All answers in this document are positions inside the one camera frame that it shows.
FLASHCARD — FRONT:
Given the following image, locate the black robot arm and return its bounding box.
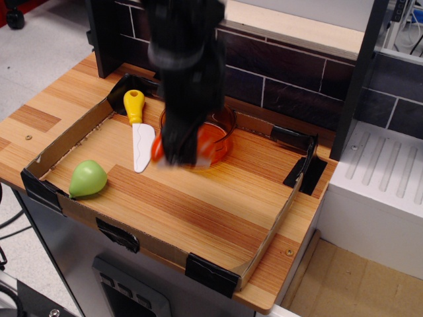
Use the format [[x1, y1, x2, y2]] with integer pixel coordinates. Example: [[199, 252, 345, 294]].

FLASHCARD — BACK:
[[143, 1, 225, 167]]

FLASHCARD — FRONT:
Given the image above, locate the cardboard fence with black tape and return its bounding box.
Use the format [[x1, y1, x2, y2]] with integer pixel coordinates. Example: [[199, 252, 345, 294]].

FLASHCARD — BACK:
[[21, 74, 328, 300]]

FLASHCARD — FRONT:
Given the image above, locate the orange transparent plastic pot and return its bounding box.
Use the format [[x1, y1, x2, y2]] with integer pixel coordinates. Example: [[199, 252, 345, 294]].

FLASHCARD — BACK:
[[159, 104, 238, 168]]

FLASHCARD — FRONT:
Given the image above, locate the black floor cable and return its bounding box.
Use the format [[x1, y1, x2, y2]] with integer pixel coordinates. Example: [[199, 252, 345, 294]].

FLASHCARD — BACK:
[[0, 184, 27, 271]]

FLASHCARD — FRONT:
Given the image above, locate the white toy sink unit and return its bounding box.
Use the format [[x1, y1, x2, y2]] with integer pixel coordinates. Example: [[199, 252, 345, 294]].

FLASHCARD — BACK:
[[317, 122, 422, 278]]

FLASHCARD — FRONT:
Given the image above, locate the yellow handled toy knife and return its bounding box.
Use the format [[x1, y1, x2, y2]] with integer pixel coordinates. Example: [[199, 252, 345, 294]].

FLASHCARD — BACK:
[[123, 89, 155, 173]]

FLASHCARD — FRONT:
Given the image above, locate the dark grey upright post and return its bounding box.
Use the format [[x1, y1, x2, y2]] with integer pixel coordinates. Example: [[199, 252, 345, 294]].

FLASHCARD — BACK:
[[330, 1, 389, 161]]

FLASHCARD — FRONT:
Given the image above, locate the orange salmon sushi toy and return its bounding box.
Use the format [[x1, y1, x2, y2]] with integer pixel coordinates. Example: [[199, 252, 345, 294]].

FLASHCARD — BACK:
[[151, 124, 217, 168]]

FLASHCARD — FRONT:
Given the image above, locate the black caster wheel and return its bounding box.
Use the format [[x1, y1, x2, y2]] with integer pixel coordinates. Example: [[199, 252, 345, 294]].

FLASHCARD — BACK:
[[6, 7, 25, 30]]

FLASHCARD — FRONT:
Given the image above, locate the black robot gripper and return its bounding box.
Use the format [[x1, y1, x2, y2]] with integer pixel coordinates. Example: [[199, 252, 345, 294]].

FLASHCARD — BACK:
[[148, 42, 226, 164]]

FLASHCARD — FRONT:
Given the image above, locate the green toy pear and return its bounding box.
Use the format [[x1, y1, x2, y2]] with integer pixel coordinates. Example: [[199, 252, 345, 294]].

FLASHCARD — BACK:
[[69, 160, 108, 198]]

